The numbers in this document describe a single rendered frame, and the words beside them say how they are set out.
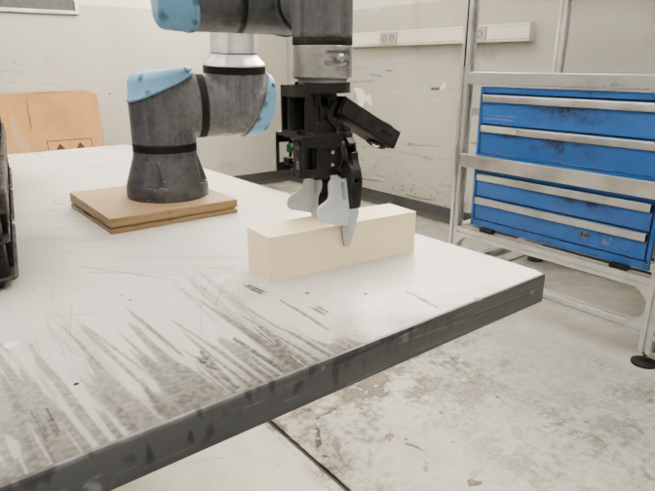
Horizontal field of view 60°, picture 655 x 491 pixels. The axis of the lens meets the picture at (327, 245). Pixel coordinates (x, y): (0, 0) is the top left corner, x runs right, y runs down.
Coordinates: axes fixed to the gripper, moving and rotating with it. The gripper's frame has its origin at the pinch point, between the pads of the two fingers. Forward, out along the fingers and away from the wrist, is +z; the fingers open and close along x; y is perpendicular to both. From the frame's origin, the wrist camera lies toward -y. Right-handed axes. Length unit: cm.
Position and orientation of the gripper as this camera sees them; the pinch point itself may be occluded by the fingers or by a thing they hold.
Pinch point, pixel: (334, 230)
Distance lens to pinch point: 78.6
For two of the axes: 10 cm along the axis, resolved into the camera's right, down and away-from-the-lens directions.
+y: -8.4, 1.7, -5.2
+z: 0.0, 9.5, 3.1
